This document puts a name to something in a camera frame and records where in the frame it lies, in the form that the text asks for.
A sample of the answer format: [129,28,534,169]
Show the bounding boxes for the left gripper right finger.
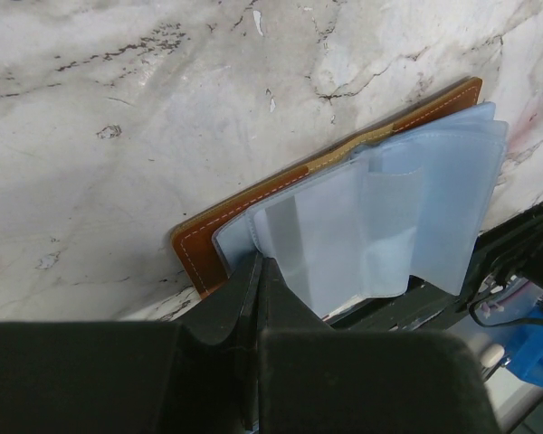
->
[257,259,498,433]

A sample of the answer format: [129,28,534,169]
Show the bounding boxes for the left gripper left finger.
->
[0,253,262,433]

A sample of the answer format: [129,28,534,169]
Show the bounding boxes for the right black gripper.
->
[457,205,543,312]

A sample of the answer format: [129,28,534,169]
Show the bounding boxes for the brown leather card holder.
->
[171,77,508,318]

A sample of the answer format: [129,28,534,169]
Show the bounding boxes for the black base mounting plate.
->
[327,276,482,331]

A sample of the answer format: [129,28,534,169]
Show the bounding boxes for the blue plastic bracket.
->
[506,300,543,388]

